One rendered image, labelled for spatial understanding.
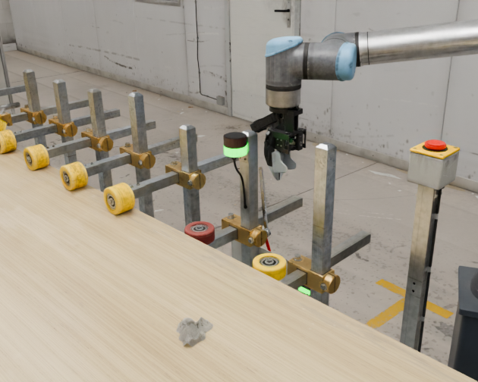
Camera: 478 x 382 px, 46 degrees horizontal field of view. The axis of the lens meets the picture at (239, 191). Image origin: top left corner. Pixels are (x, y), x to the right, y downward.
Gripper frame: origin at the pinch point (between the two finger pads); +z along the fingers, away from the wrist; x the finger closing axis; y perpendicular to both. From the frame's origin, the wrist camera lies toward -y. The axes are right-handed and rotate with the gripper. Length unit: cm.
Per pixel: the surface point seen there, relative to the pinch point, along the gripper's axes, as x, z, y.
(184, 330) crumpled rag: -54, 9, 25
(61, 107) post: -9, -3, -101
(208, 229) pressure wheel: -21.6, 10.2, -4.6
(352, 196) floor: 190, 101, -100
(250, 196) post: -9.2, 3.9, -1.2
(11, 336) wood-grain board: -77, 11, 0
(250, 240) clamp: -10.9, 16.1, 0.1
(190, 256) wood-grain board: -33.2, 10.8, 2.0
